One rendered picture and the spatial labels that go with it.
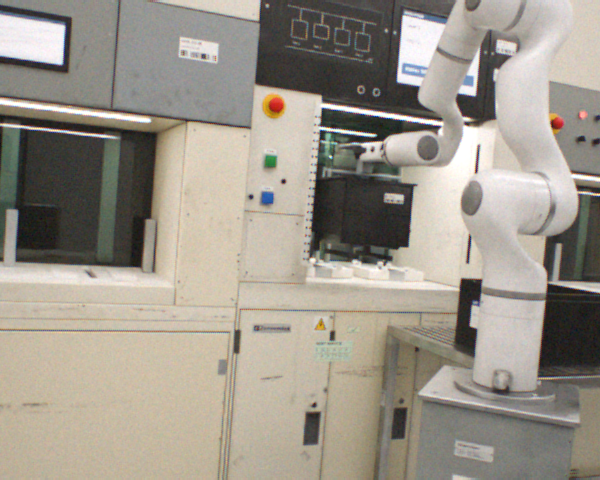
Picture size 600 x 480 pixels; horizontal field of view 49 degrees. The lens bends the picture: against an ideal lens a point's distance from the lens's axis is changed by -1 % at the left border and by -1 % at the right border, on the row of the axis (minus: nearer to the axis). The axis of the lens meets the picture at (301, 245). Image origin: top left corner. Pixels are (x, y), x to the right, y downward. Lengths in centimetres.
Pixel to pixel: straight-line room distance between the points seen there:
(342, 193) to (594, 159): 101
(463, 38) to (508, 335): 66
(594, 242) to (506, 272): 188
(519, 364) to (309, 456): 88
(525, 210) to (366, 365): 89
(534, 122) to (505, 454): 61
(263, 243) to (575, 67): 123
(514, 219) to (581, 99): 122
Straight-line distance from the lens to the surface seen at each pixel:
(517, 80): 135
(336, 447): 204
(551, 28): 143
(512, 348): 130
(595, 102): 247
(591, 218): 313
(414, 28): 206
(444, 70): 158
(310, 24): 191
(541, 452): 127
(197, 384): 182
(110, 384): 178
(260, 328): 184
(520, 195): 126
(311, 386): 194
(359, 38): 196
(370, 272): 218
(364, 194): 180
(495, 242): 127
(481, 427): 126
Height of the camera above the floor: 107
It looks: 3 degrees down
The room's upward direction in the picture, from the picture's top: 5 degrees clockwise
